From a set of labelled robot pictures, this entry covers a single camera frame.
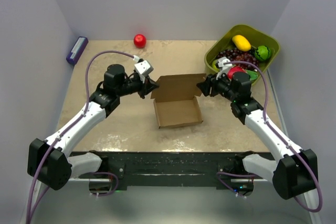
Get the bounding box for olive green plastic bin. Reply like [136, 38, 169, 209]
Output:
[204, 25, 280, 74]

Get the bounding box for red dragon fruit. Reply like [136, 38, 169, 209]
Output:
[227, 66, 258, 81]

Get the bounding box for green lime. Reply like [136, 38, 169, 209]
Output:
[212, 60, 218, 72]

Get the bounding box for yellow mango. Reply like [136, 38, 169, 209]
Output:
[232, 35, 251, 51]

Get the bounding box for dark purple grapes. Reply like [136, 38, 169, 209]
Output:
[215, 48, 259, 67]

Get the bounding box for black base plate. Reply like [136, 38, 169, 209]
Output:
[80, 152, 257, 196]

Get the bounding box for purple rectangular box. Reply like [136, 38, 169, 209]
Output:
[66, 36, 89, 66]

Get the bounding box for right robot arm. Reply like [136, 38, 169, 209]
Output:
[197, 72, 319, 199]

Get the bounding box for red apple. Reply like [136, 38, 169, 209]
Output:
[133, 34, 146, 48]

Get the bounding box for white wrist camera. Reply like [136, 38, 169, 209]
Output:
[215, 57, 233, 80]
[134, 60, 154, 83]

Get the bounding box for brown cardboard box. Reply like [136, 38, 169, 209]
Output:
[151, 73, 205, 129]

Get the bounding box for small green watermelon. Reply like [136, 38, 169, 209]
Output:
[254, 45, 271, 62]

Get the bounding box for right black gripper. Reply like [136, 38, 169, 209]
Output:
[196, 70, 237, 102]

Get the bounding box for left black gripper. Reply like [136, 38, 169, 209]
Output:
[117, 74, 159, 100]

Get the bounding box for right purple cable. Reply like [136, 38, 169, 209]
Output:
[224, 60, 323, 213]

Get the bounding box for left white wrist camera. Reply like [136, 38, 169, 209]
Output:
[134, 60, 154, 83]

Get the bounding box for purple cable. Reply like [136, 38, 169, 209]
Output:
[224, 60, 323, 213]
[26, 50, 140, 224]

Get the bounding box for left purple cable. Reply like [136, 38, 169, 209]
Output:
[26, 50, 140, 224]

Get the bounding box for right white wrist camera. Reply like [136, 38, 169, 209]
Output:
[215, 57, 233, 80]

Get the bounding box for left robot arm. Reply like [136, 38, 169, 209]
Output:
[27, 60, 158, 190]

